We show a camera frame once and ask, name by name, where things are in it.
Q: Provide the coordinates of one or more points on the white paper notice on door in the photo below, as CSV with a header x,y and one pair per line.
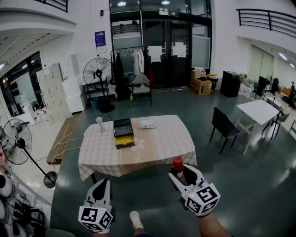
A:
x,y
154,53
179,49

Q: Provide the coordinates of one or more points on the black bin with yellow lid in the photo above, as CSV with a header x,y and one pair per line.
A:
x,y
213,81

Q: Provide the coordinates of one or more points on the grey chair with black frame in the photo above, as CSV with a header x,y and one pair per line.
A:
x,y
141,83

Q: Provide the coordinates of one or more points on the black balcony railing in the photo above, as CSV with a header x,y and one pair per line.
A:
x,y
268,16
62,4

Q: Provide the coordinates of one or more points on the table with checked tablecloth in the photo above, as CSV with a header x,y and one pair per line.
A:
x,y
162,143

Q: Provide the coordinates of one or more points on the black metal shelf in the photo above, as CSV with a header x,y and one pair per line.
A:
x,y
86,92

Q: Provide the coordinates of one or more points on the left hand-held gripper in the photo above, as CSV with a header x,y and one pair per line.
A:
x,y
96,217

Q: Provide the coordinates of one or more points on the tilted black standing fan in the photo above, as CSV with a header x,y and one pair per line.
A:
x,y
18,142

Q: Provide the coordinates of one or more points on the exit sign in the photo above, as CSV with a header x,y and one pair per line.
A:
x,y
173,14

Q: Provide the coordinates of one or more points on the person's left forearm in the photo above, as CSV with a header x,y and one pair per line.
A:
x,y
101,235

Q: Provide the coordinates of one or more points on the small blue waste bin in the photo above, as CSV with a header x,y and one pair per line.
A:
x,y
94,104

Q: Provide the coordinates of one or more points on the black hanging coat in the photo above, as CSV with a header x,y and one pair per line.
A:
x,y
120,76

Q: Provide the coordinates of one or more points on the small white cabinet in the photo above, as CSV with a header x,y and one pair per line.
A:
x,y
29,113

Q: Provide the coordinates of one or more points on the wooden pallet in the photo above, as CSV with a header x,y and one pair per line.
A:
x,y
62,139

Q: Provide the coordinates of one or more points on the stack of white boxes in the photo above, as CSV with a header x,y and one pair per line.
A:
x,y
54,92
74,95

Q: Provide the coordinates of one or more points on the red-capped dark bottle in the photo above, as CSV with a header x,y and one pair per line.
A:
x,y
178,163

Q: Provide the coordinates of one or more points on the white shoe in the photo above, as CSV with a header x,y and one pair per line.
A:
x,y
136,220

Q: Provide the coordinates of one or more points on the white hanging coats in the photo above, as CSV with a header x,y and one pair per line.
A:
x,y
138,61

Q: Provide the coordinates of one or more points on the blue white wall poster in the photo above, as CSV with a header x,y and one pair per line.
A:
x,y
100,39

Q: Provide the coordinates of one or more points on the white square table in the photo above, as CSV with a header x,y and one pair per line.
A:
x,y
259,111

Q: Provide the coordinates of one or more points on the person's right forearm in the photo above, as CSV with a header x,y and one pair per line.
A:
x,y
211,225

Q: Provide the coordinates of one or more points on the black and yellow box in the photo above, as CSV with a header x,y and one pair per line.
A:
x,y
123,133

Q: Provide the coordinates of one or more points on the black cabinet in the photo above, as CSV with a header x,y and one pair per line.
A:
x,y
230,84

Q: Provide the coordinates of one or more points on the open brown cardboard box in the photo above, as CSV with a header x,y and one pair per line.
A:
x,y
200,85

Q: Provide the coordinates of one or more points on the white green wipes packet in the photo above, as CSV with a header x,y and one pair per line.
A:
x,y
146,125

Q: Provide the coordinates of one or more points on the green bottle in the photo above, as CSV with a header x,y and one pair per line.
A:
x,y
131,97

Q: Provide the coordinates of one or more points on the upright black standing fan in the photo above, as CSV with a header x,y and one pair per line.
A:
x,y
98,74

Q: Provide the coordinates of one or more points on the group of white jugs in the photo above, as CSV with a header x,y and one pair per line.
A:
x,y
41,116

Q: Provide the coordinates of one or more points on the black clothes rack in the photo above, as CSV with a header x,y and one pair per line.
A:
x,y
127,49

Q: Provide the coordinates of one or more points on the black dining chair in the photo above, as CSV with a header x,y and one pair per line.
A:
x,y
223,123

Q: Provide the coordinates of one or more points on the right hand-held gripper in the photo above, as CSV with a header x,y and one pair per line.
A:
x,y
203,199

